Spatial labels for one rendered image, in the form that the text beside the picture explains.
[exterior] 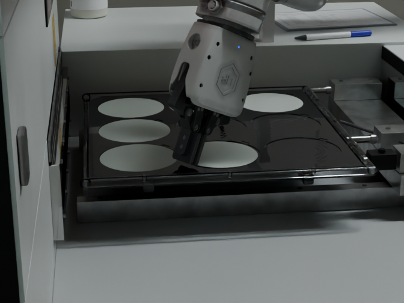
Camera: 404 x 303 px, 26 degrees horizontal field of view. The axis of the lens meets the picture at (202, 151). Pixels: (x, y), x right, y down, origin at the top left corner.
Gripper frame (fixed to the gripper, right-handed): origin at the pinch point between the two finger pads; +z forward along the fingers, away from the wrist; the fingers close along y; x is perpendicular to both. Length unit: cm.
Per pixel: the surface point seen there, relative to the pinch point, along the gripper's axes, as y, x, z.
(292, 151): 13.0, -6.0, -3.2
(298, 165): 9.7, -9.9, -1.8
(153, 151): 1.3, 7.0, 2.1
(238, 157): 6.7, -2.7, -0.5
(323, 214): 17.3, -10.8, 3.5
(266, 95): 28.1, 13.1, -10.4
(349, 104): 38.9, 4.7, -13.2
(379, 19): 56, 15, -31
